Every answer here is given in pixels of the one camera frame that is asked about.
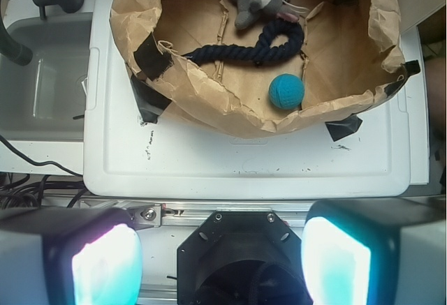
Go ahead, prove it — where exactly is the dark blue rope toy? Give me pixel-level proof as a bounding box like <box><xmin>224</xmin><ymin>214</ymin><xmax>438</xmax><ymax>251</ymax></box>
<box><xmin>182</xmin><ymin>19</ymin><xmax>305</xmax><ymax>65</ymax></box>

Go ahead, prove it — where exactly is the black tape piece front right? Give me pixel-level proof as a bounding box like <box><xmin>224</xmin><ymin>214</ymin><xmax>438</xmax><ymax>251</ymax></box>
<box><xmin>325</xmin><ymin>114</ymin><xmax>362</xmax><ymax>142</ymax></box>

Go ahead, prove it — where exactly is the grey plastic sink basin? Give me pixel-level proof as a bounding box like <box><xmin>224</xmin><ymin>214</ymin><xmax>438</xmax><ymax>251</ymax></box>
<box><xmin>1</xmin><ymin>13</ymin><xmax>92</xmax><ymax>142</ymax></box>

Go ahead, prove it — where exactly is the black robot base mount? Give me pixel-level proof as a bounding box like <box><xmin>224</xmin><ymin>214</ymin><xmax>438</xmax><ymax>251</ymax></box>
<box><xmin>177</xmin><ymin>211</ymin><xmax>313</xmax><ymax>304</ymax></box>

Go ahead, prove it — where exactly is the white plastic tray lid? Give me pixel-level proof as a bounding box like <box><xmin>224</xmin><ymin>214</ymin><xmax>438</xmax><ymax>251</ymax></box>
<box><xmin>83</xmin><ymin>0</ymin><xmax>411</xmax><ymax>201</ymax></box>

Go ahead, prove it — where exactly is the crumpled brown paper bag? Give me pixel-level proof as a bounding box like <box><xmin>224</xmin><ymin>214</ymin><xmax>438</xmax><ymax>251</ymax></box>
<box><xmin>110</xmin><ymin>0</ymin><xmax>420</xmax><ymax>138</ymax></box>

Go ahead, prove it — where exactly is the blue textured ball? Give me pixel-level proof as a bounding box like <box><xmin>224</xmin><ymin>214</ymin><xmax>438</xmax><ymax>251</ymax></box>
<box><xmin>268</xmin><ymin>74</ymin><xmax>305</xmax><ymax>110</ymax></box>

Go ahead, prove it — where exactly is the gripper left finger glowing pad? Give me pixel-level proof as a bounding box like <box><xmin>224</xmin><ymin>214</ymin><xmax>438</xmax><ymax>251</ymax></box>
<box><xmin>1</xmin><ymin>207</ymin><xmax>142</xmax><ymax>304</ymax></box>

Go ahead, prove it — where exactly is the grey plush donkey toy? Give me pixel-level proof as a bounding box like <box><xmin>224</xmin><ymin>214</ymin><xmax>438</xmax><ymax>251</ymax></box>
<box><xmin>229</xmin><ymin>0</ymin><xmax>310</xmax><ymax>30</ymax></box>

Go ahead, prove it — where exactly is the black tape piece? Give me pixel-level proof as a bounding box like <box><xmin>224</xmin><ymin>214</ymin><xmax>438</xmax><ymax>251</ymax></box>
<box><xmin>130</xmin><ymin>75</ymin><xmax>172</xmax><ymax>124</ymax></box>
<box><xmin>325</xmin><ymin>114</ymin><xmax>362</xmax><ymax>142</ymax></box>

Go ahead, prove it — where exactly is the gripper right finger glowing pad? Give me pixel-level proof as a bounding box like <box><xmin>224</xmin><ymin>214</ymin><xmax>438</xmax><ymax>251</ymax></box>
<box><xmin>301</xmin><ymin>198</ymin><xmax>446</xmax><ymax>304</ymax></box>

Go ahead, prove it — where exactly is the black tape piece front left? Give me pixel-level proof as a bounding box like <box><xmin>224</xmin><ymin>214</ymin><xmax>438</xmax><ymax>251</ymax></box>
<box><xmin>130</xmin><ymin>75</ymin><xmax>172</xmax><ymax>124</ymax></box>

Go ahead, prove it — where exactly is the black cables bundle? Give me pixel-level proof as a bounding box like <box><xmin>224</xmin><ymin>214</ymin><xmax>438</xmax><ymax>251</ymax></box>
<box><xmin>0</xmin><ymin>133</ymin><xmax>87</xmax><ymax>210</ymax></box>

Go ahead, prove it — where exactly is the aluminium frame rail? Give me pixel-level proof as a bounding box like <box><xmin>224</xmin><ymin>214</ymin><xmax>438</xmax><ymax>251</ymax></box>
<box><xmin>74</xmin><ymin>196</ymin><xmax>313</xmax><ymax>230</ymax></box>

